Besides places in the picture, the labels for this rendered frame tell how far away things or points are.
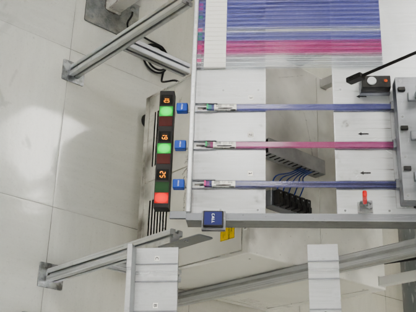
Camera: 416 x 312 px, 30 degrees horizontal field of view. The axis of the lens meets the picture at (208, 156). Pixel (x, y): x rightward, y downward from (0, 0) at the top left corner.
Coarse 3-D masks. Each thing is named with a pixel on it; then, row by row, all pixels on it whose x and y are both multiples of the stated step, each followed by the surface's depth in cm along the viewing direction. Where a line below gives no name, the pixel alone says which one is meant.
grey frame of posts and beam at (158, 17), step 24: (192, 0) 230; (144, 24) 240; (96, 48) 261; (120, 48) 253; (72, 72) 270; (144, 240) 208; (168, 240) 199; (408, 240) 203; (72, 264) 233; (96, 264) 223; (360, 264) 213; (240, 288) 247; (264, 288) 244
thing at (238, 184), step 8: (208, 184) 197; (240, 184) 196; (248, 184) 196; (256, 184) 196; (264, 184) 196; (272, 184) 196; (280, 184) 196; (288, 184) 195; (296, 184) 195; (304, 184) 195; (312, 184) 195; (320, 184) 195; (328, 184) 195; (336, 184) 194; (344, 184) 194; (352, 184) 194; (360, 184) 194; (368, 184) 194; (376, 184) 194; (384, 184) 194; (392, 184) 193
